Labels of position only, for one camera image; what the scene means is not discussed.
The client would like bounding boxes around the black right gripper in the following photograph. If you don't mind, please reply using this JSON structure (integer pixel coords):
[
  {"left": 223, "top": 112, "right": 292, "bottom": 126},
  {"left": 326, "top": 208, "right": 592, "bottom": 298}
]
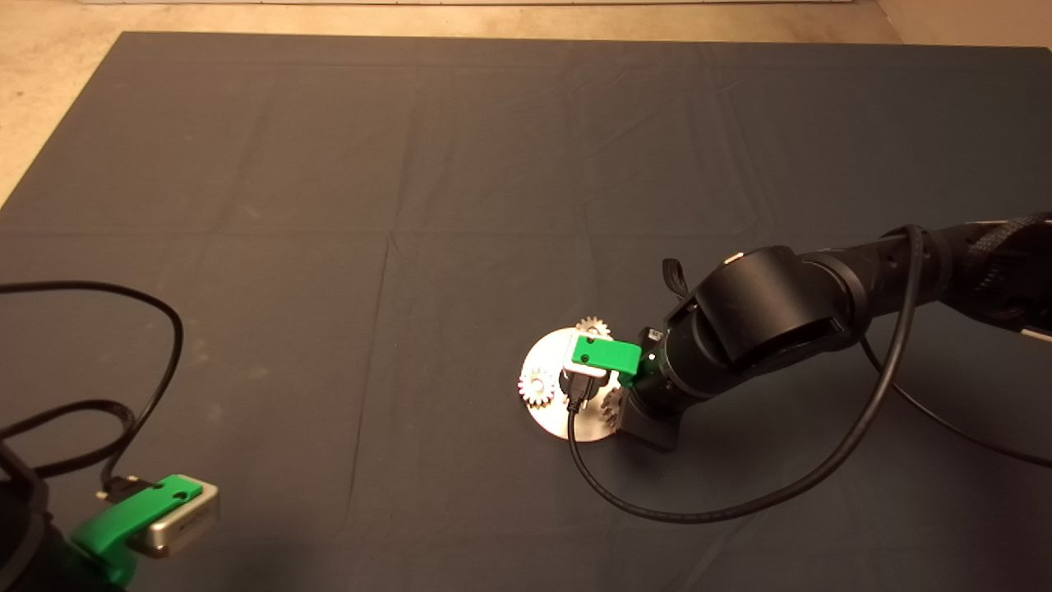
[{"left": 618, "top": 326, "right": 691, "bottom": 453}]

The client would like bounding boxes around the round metal carrier plate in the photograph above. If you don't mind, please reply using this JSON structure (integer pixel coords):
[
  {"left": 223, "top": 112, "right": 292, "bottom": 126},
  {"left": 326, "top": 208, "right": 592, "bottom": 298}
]
[{"left": 521, "top": 327, "right": 625, "bottom": 443}]

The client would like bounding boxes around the dark grey table cloth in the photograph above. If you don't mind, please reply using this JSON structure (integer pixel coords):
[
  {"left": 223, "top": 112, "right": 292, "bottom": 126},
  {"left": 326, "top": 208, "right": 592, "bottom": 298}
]
[{"left": 0, "top": 31, "right": 1052, "bottom": 592}]

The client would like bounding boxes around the thin black right camera cable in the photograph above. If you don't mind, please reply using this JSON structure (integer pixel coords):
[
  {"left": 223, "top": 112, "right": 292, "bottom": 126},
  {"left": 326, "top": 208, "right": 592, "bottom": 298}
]
[{"left": 564, "top": 224, "right": 1052, "bottom": 525}]

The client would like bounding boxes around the thin black camera cable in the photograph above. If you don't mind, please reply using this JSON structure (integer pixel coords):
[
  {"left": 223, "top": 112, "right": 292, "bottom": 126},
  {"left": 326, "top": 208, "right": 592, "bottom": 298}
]
[
  {"left": 564, "top": 224, "right": 1052, "bottom": 525},
  {"left": 0, "top": 282, "right": 185, "bottom": 501}
]

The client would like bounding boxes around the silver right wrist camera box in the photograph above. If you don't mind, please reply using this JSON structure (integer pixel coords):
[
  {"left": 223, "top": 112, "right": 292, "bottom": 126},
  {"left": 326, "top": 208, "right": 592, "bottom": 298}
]
[{"left": 561, "top": 335, "right": 613, "bottom": 379}]

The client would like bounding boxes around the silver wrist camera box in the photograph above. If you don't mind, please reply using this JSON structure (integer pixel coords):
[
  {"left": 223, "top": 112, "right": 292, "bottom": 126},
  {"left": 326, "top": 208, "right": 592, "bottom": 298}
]
[
  {"left": 136, "top": 479, "right": 221, "bottom": 560},
  {"left": 561, "top": 335, "right": 613, "bottom": 379}
]

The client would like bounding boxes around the green right camera mount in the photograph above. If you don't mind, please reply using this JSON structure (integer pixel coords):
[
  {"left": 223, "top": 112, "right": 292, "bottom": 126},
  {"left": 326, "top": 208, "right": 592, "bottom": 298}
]
[{"left": 570, "top": 332, "right": 643, "bottom": 389}]

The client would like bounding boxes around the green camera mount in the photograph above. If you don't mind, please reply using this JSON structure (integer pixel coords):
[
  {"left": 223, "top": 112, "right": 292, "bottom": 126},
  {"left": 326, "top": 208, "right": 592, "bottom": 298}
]
[
  {"left": 70, "top": 474, "right": 204, "bottom": 586},
  {"left": 570, "top": 332, "right": 643, "bottom": 389}
]

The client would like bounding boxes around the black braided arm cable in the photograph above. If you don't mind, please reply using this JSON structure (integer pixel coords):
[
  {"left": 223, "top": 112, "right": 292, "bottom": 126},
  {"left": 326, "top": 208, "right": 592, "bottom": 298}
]
[{"left": 966, "top": 212, "right": 1052, "bottom": 280}]

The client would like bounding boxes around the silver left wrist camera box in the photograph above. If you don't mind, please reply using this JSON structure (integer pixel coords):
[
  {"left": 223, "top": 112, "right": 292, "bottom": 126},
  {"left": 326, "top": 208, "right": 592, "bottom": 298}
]
[{"left": 136, "top": 479, "right": 221, "bottom": 560}]

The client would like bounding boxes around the thin black left camera cable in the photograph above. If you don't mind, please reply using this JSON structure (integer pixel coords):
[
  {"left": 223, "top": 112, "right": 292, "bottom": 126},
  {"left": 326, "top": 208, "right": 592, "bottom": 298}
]
[{"left": 0, "top": 282, "right": 185, "bottom": 501}]

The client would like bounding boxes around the green left camera mount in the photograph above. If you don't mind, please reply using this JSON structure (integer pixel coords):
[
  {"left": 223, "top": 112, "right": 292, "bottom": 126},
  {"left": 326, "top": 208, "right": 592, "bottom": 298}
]
[{"left": 70, "top": 474, "right": 204, "bottom": 586}]

